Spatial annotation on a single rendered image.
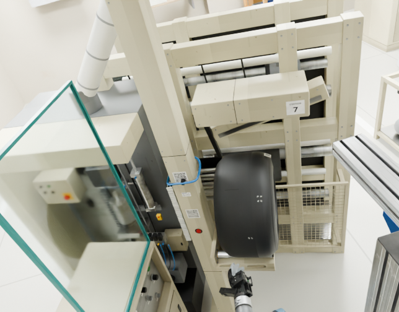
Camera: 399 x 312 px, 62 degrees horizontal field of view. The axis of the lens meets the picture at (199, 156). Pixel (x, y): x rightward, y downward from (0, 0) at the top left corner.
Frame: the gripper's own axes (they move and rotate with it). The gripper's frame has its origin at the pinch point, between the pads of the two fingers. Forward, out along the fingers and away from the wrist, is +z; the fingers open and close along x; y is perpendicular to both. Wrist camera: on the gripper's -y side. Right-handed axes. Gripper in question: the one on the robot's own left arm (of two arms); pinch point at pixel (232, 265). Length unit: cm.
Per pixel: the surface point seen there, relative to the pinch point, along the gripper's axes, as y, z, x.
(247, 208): 24.1, 12.9, 12.5
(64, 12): -145, 581, 203
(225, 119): 41, 51, 40
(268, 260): 0.9, 22.5, -34.7
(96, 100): -6, 70, 95
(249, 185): 31.3, 21.1, 17.0
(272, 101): 66, 45, 32
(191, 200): -2.5, 33.5, 24.7
